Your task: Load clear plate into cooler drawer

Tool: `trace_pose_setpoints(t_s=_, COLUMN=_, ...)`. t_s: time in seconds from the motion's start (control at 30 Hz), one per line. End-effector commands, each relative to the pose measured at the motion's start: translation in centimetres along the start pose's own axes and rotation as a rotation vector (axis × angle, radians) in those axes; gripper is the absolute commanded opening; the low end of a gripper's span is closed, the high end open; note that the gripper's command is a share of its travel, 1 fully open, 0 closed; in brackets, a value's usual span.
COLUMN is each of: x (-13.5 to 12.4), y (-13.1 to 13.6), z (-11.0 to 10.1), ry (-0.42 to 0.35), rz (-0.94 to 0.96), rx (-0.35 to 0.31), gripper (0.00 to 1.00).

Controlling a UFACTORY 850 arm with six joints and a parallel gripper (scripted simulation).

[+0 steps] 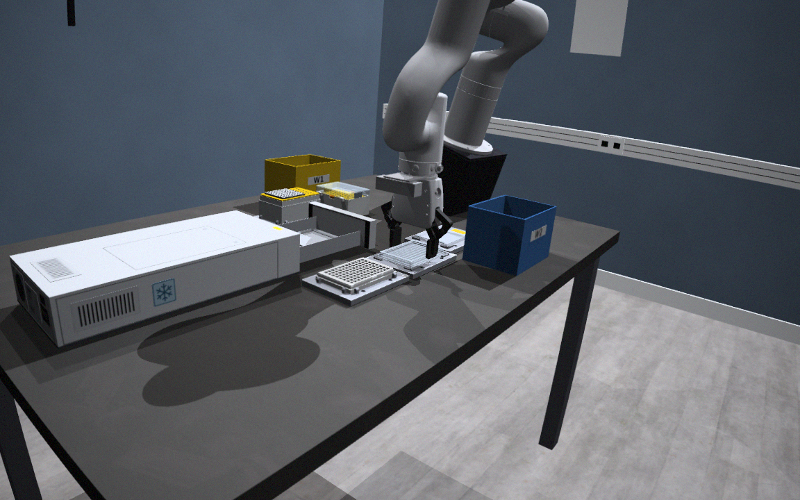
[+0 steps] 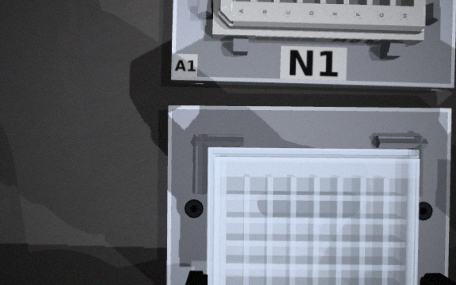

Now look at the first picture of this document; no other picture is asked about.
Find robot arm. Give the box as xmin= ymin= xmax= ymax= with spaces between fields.
xmin=376 ymin=0 xmax=549 ymax=197

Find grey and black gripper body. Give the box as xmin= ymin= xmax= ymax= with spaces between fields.
xmin=392 ymin=174 xmax=443 ymax=228

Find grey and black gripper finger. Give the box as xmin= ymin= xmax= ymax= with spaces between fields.
xmin=381 ymin=201 xmax=402 ymax=247
xmin=425 ymin=207 xmax=453 ymax=259

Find yellow open tray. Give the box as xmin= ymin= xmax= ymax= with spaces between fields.
xmin=265 ymin=154 xmax=341 ymax=192

